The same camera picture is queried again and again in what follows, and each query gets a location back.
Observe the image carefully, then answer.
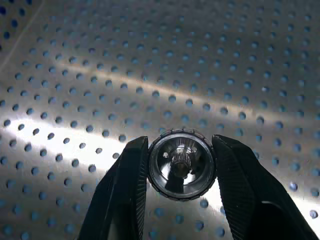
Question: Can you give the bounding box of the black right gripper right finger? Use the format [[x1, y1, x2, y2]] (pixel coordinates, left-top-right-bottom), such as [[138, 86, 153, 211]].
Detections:
[[211, 134, 320, 240]]

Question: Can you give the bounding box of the perforated metal tray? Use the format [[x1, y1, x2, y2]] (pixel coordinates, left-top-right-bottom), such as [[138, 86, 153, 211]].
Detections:
[[0, 0, 320, 240]]

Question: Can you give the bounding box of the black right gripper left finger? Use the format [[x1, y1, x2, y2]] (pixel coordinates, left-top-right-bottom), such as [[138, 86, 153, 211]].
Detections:
[[77, 135, 150, 240]]

